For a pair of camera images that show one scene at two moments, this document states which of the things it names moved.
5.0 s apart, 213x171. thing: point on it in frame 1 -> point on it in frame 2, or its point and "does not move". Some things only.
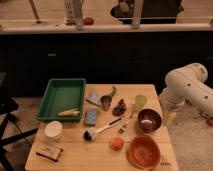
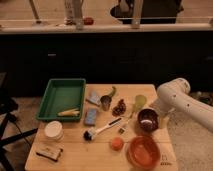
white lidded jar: [53, 130] does not move
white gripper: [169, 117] -> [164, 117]
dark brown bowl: [149, 119] does not move
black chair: [7, 109] does not move
